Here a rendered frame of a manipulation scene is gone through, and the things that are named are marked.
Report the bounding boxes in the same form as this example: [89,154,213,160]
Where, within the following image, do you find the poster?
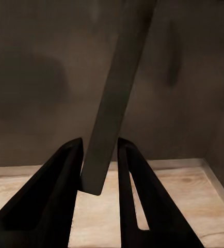
[78,0,158,196]

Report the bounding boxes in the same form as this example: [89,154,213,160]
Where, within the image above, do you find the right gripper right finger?
[117,138,204,248]

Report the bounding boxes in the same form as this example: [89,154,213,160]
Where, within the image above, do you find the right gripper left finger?
[0,137,84,248]

